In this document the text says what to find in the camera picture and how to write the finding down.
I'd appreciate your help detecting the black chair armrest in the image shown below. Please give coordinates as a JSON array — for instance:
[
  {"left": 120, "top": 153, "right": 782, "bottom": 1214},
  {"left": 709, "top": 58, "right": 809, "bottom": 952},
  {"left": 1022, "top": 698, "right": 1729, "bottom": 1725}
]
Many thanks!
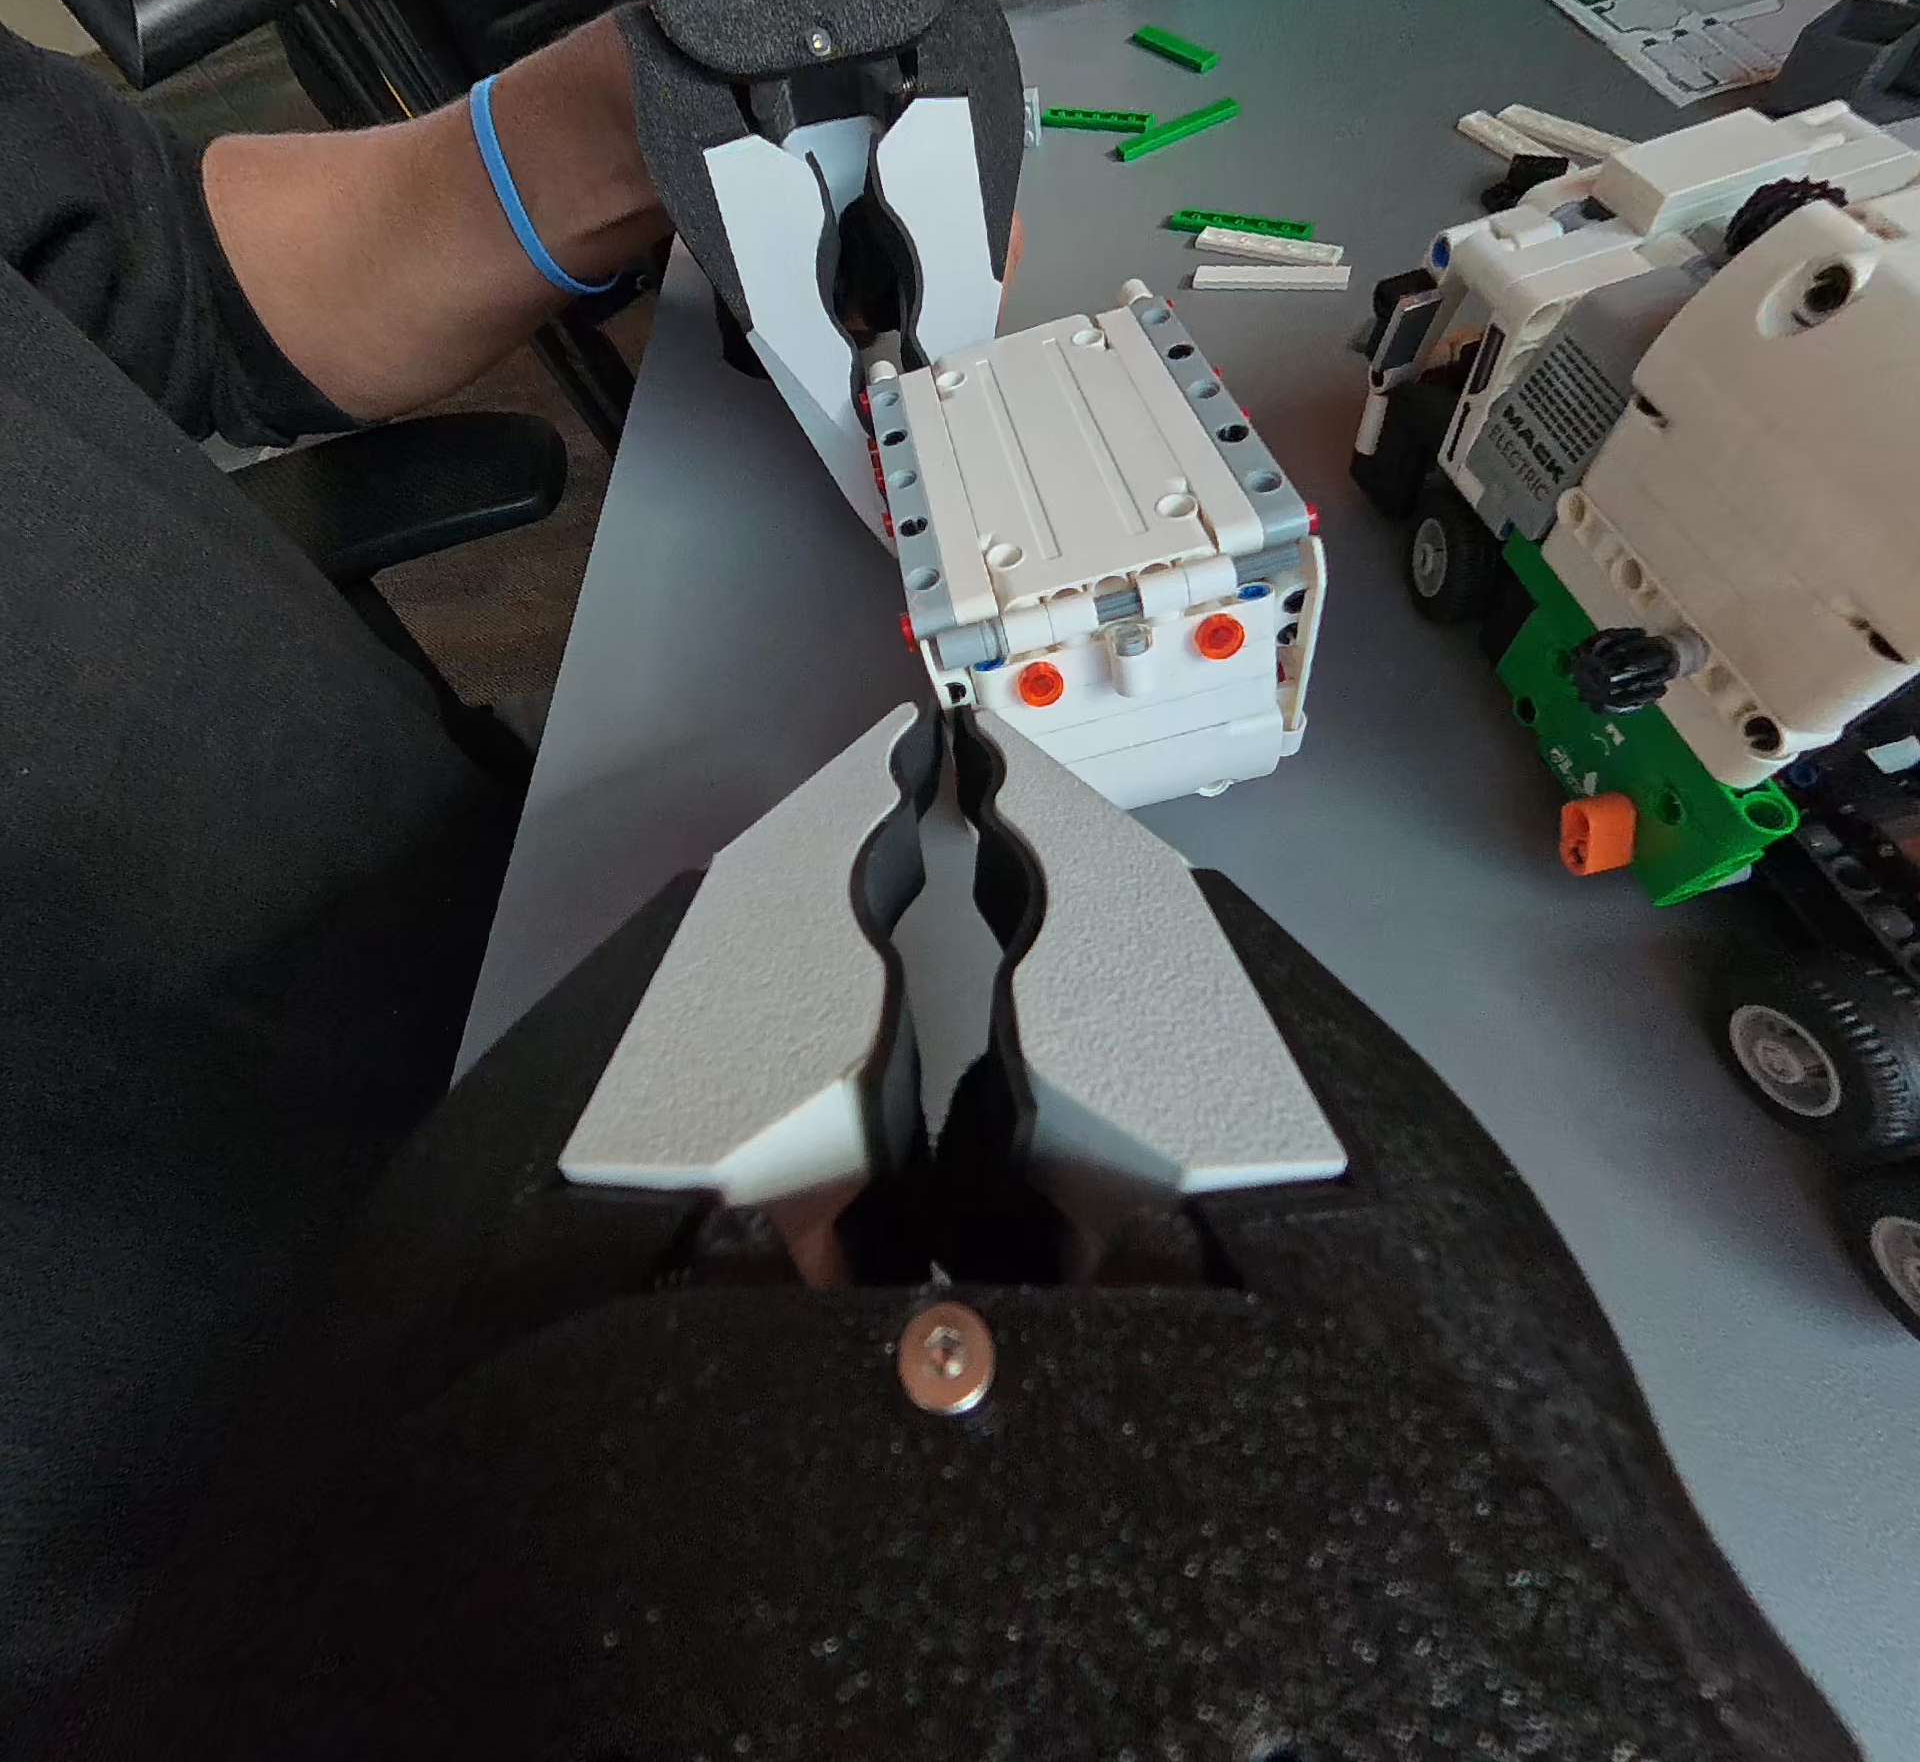
[{"left": 226, "top": 408, "right": 569, "bottom": 583}]

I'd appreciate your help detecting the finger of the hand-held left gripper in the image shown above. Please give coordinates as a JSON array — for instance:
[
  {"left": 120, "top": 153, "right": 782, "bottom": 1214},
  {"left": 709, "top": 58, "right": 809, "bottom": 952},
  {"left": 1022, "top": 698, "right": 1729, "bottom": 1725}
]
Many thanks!
[
  {"left": 699, "top": 132, "right": 881, "bottom": 552},
  {"left": 868, "top": 98, "right": 1004, "bottom": 372}
]

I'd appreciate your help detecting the white green lego truck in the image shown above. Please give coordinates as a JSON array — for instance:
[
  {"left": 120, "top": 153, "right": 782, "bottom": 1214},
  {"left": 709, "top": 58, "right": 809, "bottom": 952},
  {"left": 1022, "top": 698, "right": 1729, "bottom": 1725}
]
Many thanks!
[{"left": 1346, "top": 96, "right": 1920, "bottom": 1332}]

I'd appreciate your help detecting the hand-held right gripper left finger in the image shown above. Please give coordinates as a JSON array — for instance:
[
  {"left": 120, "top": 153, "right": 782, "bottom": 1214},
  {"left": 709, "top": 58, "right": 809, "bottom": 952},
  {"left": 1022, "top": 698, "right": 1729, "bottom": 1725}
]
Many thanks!
[{"left": 558, "top": 704, "right": 947, "bottom": 1290}]

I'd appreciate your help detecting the person's left forearm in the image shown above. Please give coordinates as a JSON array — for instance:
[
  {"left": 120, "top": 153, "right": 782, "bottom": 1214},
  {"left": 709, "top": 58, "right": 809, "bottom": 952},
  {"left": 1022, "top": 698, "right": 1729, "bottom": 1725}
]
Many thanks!
[{"left": 201, "top": 13, "right": 680, "bottom": 447}]

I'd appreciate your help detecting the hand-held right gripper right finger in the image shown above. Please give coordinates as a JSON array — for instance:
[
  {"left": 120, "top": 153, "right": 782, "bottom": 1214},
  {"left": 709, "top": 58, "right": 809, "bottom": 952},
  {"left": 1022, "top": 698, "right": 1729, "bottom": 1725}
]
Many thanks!
[{"left": 937, "top": 710, "right": 1349, "bottom": 1227}]

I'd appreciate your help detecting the dark grey plastic holder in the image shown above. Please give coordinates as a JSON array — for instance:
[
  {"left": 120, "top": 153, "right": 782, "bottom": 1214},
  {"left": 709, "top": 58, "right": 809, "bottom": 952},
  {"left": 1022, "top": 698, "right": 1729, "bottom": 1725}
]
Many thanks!
[{"left": 1777, "top": 0, "right": 1920, "bottom": 123}]

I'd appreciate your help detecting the blue rubber wristband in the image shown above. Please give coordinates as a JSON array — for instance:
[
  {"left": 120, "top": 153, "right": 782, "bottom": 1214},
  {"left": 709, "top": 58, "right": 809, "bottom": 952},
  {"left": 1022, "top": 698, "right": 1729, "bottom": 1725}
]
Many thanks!
[{"left": 466, "top": 73, "right": 625, "bottom": 296}]

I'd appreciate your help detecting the person's black clothing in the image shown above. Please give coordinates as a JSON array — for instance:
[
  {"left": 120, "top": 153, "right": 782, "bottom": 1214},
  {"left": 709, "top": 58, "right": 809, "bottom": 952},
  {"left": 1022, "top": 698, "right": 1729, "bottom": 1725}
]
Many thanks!
[{"left": 0, "top": 22, "right": 549, "bottom": 1642}]

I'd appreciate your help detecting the white lego container module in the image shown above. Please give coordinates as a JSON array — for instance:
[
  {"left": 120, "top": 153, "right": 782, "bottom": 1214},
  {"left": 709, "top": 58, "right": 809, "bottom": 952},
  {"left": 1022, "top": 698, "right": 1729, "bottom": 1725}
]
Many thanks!
[{"left": 862, "top": 274, "right": 1332, "bottom": 812}]

